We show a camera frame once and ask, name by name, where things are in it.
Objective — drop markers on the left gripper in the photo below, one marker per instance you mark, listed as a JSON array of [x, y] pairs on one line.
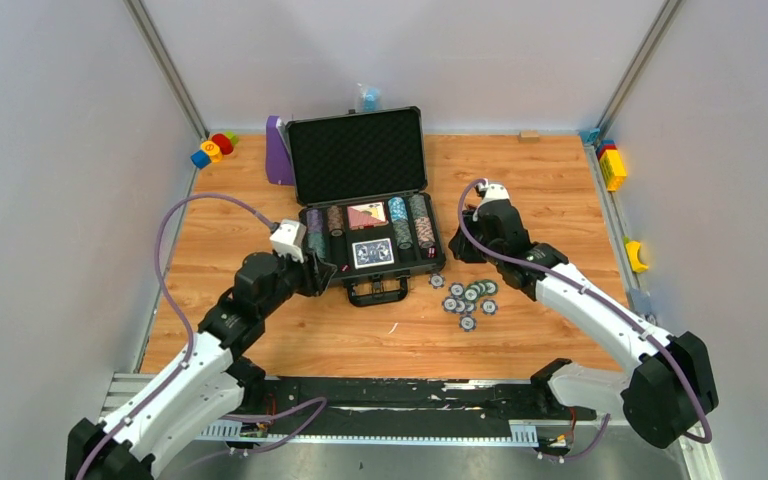
[[321, 272]]

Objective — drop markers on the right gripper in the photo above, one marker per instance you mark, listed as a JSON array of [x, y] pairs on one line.
[[459, 247]]

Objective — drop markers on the teal poker chip stack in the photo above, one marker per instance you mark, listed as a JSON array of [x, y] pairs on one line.
[[317, 242]]

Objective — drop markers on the blue playing card deck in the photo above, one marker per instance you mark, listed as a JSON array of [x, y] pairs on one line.
[[372, 253]]

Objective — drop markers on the red playing card deck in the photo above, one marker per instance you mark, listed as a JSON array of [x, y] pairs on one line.
[[367, 215]]

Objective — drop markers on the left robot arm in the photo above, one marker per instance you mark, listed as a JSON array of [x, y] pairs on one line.
[[208, 379]]

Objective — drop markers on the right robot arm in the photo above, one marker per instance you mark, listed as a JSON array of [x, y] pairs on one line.
[[665, 388]]

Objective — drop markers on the black poker set case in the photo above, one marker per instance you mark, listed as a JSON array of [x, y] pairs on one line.
[[360, 158]]

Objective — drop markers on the purple poker chip stack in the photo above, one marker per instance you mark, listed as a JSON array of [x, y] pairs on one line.
[[315, 221]]

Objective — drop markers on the brown poker chip stack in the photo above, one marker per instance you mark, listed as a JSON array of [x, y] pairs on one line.
[[335, 221]]

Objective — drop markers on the pink white poker chip stack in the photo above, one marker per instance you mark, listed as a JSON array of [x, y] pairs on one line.
[[425, 232]]

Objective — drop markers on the dark green poker chip stack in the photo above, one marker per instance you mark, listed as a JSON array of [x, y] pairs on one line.
[[418, 206]]

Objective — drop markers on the loose chip top left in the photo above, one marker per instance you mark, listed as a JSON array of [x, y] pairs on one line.
[[457, 289]]

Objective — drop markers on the loose chip right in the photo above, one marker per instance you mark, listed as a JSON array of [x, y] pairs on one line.
[[489, 307]]

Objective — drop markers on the small wooden block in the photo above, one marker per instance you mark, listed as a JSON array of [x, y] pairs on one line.
[[529, 136]]

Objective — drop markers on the light blue poker chip stack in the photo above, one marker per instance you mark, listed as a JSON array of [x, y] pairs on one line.
[[397, 209]]

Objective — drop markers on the loose chip front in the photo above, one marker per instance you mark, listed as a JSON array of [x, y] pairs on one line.
[[467, 323]]

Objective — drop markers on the purple stand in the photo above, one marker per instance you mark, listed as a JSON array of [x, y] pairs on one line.
[[278, 165]]

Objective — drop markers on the yellow red toy brick block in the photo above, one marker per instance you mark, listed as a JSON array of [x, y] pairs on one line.
[[612, 165]]

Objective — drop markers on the yellow curved toy piece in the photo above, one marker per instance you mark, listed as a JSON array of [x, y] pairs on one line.
[[635, 258]]

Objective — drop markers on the coloured toy cylinders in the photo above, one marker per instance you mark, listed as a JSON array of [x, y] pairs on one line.
[[213, 150]]

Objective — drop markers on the light blue bottle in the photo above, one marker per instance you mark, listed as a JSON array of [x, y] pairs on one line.
[[370, 99]]

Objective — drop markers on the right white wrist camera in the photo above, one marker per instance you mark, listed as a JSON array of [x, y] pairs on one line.
[[489, 192]]

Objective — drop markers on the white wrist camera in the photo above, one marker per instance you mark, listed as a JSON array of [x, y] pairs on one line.
[[287, 240], [489, 192]]

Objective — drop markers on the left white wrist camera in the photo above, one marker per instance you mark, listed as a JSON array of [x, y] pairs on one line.
[[287, 240]]

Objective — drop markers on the loose chip near handle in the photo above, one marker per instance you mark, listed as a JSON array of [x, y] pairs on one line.
[[437, 280]]

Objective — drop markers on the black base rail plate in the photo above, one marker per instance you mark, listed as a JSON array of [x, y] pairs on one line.
[[512, 399]]

